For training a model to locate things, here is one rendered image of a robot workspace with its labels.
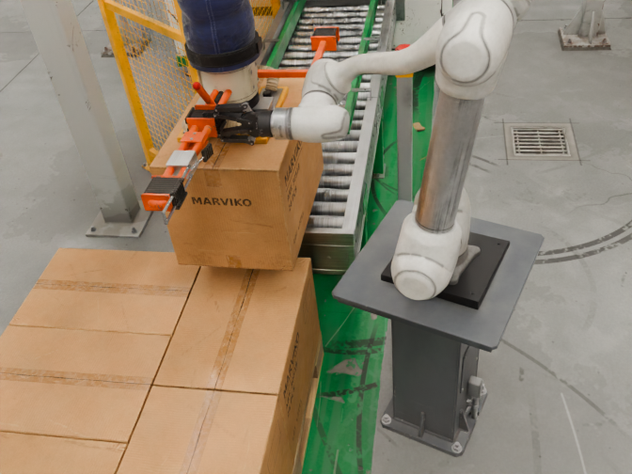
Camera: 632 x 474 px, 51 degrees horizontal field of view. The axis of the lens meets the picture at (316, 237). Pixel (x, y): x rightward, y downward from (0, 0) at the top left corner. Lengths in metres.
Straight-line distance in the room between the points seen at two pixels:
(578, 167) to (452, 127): 2.38
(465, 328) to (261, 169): 0.73
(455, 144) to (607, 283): 1.77
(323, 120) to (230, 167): 0.33
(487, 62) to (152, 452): 1.35
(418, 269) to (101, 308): 1.21
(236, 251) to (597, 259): 1.77
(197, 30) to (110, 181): 1.63
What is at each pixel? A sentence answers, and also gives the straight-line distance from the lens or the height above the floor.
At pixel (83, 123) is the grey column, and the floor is 0.63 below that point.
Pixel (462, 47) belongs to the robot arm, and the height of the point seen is 1.58.
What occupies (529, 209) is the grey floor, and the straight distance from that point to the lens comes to 3.51.
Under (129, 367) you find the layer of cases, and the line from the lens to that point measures 2.22.
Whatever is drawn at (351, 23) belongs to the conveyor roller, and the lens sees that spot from 4.18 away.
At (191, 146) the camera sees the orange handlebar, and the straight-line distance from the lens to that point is 1.88.
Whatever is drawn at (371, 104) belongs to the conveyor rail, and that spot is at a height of 0.59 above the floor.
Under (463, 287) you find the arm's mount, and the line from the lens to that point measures 1.96.
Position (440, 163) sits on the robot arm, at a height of 1.27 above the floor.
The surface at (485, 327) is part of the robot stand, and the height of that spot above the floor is 0.75.
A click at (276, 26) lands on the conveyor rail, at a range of 4.06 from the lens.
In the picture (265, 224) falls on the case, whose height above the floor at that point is 0.87.
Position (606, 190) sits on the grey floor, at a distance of 3.72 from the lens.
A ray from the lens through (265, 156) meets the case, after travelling 2.00.
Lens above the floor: 2.16
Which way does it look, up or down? 41 degrees down
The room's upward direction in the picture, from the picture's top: 7 degrees counter-clockwise
